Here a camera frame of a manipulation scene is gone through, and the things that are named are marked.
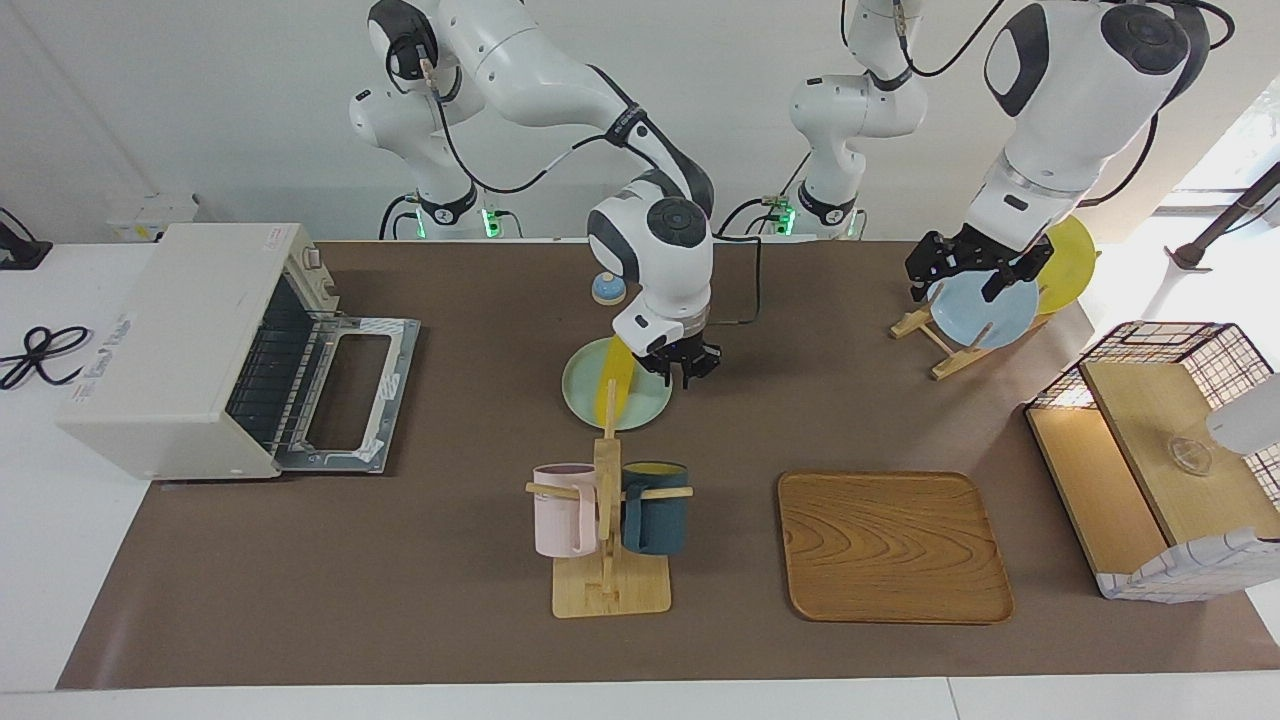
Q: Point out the black tripod stand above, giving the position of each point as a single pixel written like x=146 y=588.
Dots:
x=1225 y=218

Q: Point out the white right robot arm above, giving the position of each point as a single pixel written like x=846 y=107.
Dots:
x=540 y=80

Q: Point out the blurred white cylinder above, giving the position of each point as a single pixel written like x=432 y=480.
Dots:
x=1245 y=420

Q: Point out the pale green plate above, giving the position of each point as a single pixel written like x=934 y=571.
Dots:
x=645 y=405

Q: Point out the yellow plate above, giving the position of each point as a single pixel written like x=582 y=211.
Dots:
x=1070 y=265

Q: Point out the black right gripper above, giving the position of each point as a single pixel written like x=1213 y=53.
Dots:
x=685 y=355

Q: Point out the small blue lid wooden knob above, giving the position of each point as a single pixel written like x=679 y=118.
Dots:
x=603 y=292

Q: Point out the black clamp mount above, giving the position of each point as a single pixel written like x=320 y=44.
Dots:
x=18 y=252

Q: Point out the wooden mug tree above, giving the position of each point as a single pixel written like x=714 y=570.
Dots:
x=610 y=592

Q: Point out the pink mug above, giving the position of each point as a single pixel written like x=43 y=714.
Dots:
x=562 y=515

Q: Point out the white power box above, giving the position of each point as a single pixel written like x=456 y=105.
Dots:
x=145 y=218

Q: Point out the yellow corn cob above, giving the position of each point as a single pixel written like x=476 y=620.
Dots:
x=612 y=385

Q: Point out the dark teal mug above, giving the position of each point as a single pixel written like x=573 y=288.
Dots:
x=660 y=520

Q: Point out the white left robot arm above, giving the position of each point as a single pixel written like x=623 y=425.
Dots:
x=1080 y=100

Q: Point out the small clear glass dish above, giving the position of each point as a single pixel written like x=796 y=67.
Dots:
x=1190 y=456

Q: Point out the wooden serving tray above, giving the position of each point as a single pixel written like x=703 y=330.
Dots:
x=890 y=545

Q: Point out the wooden dish rack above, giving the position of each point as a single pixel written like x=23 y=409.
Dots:
x=955 y=363

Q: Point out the brown table mat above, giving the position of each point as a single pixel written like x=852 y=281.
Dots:
x=450 y=560

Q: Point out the light blue plate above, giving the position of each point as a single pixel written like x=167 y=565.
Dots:
x=975 y=315

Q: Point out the white toaster oven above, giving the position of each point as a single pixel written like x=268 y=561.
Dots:
x=170 y=330

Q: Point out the white checkered cloth liner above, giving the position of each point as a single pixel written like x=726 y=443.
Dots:
x=1180 y=575

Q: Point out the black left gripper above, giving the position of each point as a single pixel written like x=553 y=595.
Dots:
x=975 y=252

